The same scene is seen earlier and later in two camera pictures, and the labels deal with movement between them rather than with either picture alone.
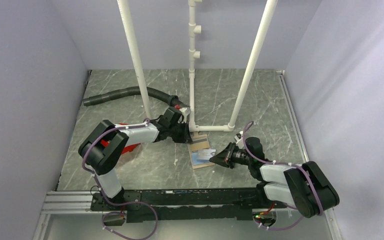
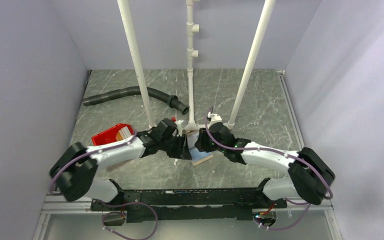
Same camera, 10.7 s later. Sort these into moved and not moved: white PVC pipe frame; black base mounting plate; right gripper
Moved: right gripper
Not moved: white PVC pipe frame; black base mounting plate
